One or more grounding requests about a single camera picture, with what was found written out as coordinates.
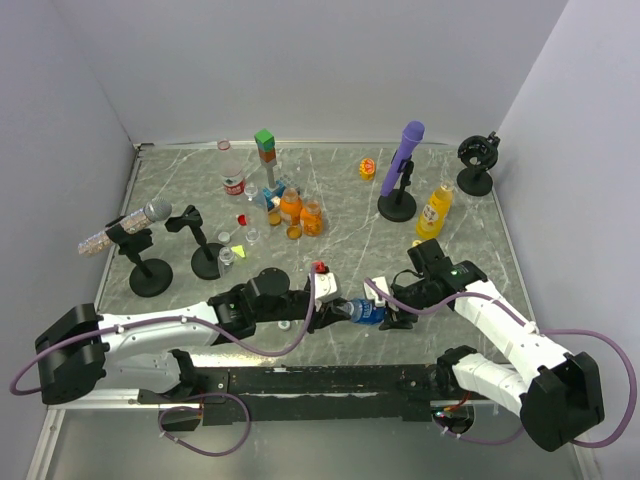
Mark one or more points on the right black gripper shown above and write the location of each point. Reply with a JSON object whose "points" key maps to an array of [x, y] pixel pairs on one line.
{"points": [[403, 320]]}

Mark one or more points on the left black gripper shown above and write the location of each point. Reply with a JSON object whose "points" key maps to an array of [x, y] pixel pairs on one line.
{"points": [[330, 313]]}

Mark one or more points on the blue label water bottle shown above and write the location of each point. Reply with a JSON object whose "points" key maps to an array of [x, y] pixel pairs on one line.
{"points": [[363, 311]]}

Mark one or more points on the yellow juice bottle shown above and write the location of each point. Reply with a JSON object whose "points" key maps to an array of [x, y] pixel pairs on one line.
{"points": [[434, 213]]}

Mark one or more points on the clear plastic bottle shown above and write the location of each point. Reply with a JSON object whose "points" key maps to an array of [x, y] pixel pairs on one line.
{"points": [[226, 260]]}

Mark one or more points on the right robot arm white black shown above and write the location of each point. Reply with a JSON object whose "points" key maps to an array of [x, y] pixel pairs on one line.
{"points": [[556, 394]]}

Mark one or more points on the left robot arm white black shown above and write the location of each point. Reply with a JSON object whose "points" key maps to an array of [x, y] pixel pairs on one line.
{"points": [[85, 351]]}

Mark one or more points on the short orange bottle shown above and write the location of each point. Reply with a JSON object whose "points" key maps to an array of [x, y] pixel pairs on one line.
{"points": [[311, 218]]}

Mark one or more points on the tall orange bottle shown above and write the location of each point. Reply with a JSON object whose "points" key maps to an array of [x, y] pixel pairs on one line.
{"points": [[290, 206]]}

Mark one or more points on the small clear bottle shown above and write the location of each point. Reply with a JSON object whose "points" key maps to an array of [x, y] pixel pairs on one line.
{"points": [[255, 196]]}

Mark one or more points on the red label water bottle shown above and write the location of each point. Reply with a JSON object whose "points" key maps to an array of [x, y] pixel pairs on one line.
{"points": [[232, 173]]}

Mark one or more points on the orange cap front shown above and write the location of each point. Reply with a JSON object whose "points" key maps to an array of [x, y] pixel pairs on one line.
{"points": [[294, 232]]}

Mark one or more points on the lime green block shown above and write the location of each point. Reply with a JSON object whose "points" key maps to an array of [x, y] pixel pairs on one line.
{"points": [[239, 251]]}

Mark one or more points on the orange cap near bottles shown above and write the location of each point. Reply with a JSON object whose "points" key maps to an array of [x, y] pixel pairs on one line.
{"points": [[274, 219]]}

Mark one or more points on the black microphone stand centre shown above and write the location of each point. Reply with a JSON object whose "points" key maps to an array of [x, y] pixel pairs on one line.
{"points": [[399, 206]]}

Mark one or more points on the empty black microphone stand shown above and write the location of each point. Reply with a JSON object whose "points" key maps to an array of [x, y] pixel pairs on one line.
{"points": [[204, 261]]}

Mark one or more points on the yellow orange toy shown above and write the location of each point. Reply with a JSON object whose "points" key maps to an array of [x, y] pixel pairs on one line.
{"points": [[367, 169]]}

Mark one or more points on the black stand holding microphone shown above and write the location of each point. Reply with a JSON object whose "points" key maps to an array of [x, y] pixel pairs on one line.
{"points": [[149, 278]]}

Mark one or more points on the colourful block tower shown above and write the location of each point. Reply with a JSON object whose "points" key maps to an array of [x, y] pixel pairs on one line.
{"points": [[276, 182]]}

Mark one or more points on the purple microphone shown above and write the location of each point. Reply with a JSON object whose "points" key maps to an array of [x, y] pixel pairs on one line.
{"points": [[412, 136]]}

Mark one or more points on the silver glitter microphone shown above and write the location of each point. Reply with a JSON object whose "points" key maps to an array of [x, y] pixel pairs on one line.
{"points": [[156, 210]]}

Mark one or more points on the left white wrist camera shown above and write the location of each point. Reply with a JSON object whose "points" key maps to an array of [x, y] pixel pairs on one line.
{"points": [[325, 284]]}

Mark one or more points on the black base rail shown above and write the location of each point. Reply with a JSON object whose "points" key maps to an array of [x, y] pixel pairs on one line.
{"points": [[225, 395]]}

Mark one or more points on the black ring stand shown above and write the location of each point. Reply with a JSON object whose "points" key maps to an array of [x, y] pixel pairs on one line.
{"points": [[478, 154]]}

